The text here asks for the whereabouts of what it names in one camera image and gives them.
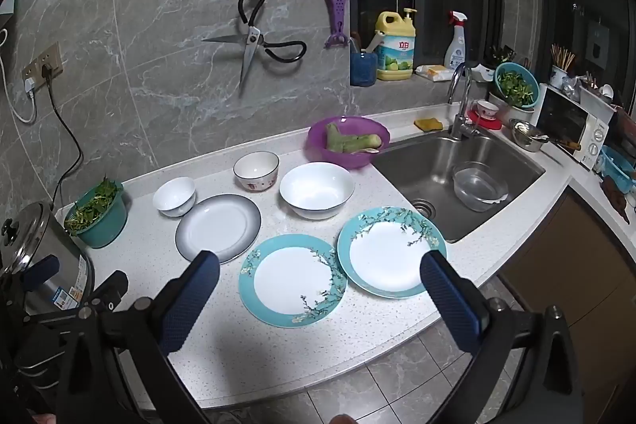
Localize chrome faucet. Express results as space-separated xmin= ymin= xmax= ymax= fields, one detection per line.
xmin=446 ymin=62 xmax=480 ymax=141

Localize purple plastic basin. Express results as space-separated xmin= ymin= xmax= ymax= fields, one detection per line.
xmin=304 ymin=116 xmax=391 ymax=170

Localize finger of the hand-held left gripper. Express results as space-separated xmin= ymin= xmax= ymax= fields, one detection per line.
xmin=92 ymin=270 xmax=130 ymax=308
xmin=20 ymin=255 xmax=61 ymax=293

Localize kitchen scissors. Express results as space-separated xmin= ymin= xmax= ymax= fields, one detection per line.
xmin=201 ymin=0 xmax=307 ymax=89

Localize white spray bottle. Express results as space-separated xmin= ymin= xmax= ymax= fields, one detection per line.
xmin=444 ymin=11 xmax=472 ymax=70

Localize clear glass bowl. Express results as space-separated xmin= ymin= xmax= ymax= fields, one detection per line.
xmin=452 ymin=162 xmax=508 ymax=212

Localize small plain white bowl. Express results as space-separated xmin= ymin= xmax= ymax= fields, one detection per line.
xmin=152 ymin=177 xmax=197 ymax=219

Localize teal floral plate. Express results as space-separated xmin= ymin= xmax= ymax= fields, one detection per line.
xmin=238 ymin=234 xmax=347 ymax=328
xmin=337 ymin=207 xmax=447 ymax=299

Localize large white bowl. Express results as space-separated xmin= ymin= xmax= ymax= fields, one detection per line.
xmin=279 ymin=162 xmax=355 ymax=220

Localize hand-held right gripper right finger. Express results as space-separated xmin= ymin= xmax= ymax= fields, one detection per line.
xmin=420 ymin=250 xmax=584 ymax=424

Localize grey rimmed white plate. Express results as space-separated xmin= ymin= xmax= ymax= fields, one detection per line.
xmin=175 ymin=194 xmax=262 ymax=264

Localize white ceramic pot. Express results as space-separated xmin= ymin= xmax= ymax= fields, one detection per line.
xmin=489 ymin=92 xmax=535 ymax=127

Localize blue utensil cup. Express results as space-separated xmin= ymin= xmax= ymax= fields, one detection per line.
xmin=349 ymin=49 xmax=378 ymax=88

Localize teal colander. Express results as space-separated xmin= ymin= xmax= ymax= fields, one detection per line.
xmin=493 ymin=62 xmax=540 ymax=109
xmin=64 ymin=180 xmax=129 ymax=249

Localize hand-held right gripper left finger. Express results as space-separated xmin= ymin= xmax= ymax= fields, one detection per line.
xmin=54 ymin=249 xmax=222 ymax=424

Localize white yellow packet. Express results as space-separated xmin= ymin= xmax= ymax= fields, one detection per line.
xmin=415 ymin=64 xmax=455 ymax=83

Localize bundle of chopsticks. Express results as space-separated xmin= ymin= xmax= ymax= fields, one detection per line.
xmin=551 ymin=44 xmax=576 ymax=71

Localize stainless steel sink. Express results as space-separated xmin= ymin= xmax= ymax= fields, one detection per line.
xmin=372 ymin=128 xmax=546 ymax=243

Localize green vegetable stem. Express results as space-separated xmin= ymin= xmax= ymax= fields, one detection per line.
xmin=325 ymin=122 xmax=383 ymax=154

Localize yellow detergent bottle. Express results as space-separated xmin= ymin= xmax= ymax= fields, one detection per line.
xmin=365 ymin=8 xmax=418 ymax=81

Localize small bowl with red print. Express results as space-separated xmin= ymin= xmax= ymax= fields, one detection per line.
xmin=233 ymin=152 xmax=280 ymax=193

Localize wall socket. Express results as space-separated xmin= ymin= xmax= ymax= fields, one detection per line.
xmin=21 ymin=41 xmax=64 ymax=79

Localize small steel bowl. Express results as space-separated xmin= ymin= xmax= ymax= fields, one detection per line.
xmin=508 ymin=118 xmax=550 ymax=153

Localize white charger with cable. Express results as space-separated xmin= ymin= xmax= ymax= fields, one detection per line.
xmin=0 ymin=29 xmax=38 ymax=124

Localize white microwave oven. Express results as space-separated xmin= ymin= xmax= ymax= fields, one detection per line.
xmin=537 ymin=83 xmax=614 ymax=171

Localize leafy greens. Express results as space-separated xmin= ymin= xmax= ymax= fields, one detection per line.
xmin=64 ymin=177 xmax=122 ymax=233
xmin=498 ymin=71 xmax=535 ymax=106

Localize blue plastic basket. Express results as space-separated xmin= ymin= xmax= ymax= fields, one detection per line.
xmin=596 ymin=146 xmax=636 ymax=194

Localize white chopstick holder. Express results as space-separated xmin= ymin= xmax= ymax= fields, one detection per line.
xmin=549 ymin=65 xmax=570 ymax=91

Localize purple peeler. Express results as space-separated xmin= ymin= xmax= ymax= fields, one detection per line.
xmin=323 ymin=0 xmax=349 ymax=48

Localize black power cable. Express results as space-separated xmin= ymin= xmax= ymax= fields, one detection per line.
xmin=42 ymin=64 xmax=85 ymax=211

